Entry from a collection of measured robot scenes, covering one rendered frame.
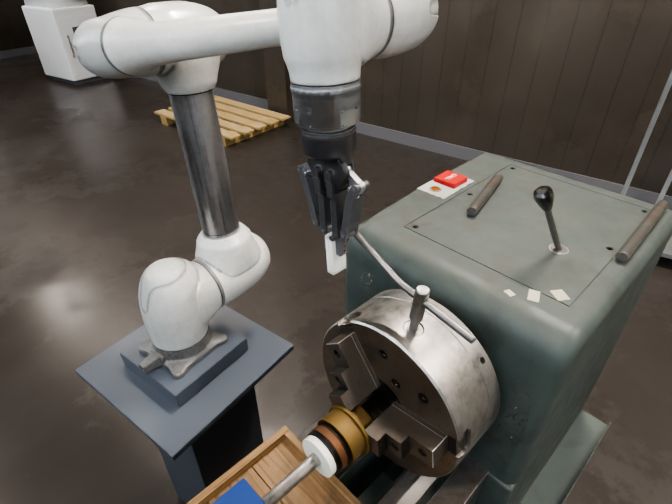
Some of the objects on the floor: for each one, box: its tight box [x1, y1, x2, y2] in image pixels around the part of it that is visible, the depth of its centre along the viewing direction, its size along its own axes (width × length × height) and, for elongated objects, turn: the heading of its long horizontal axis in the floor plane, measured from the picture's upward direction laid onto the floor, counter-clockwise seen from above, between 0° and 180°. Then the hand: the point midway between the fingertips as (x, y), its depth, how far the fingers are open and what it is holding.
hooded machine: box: [21, 0, 106, 85], centre depth 635 cm, size 81×67×144 cm
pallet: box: [154, 95, 291, 147], centre depth 508 cm, size 137×91×12 cm, turn 54°
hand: (336, 252), depth 71 cm, fingers closed
